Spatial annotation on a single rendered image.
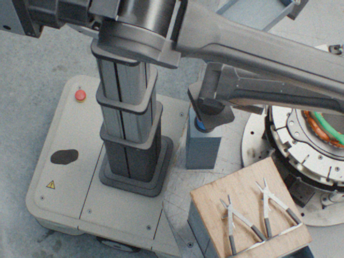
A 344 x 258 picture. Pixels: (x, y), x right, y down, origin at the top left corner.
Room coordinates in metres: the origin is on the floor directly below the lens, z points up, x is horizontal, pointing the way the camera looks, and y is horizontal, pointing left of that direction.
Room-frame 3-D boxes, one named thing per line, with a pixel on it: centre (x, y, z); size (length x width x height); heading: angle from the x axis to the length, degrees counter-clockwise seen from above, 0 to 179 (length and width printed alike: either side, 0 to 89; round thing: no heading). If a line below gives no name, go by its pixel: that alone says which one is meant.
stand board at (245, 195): (0.32, -0.17, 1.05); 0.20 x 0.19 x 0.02; 26
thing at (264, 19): (0.78, -0.14, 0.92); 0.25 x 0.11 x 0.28; 135
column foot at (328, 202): (0.43, -0.41, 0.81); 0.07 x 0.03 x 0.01; 106
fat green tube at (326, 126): (0.50, -0.32, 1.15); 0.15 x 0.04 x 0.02; 24
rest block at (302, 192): (0.44, -0.32, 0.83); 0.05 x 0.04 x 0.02; 52
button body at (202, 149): (0.53, -0.07, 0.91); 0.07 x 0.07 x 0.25; 4
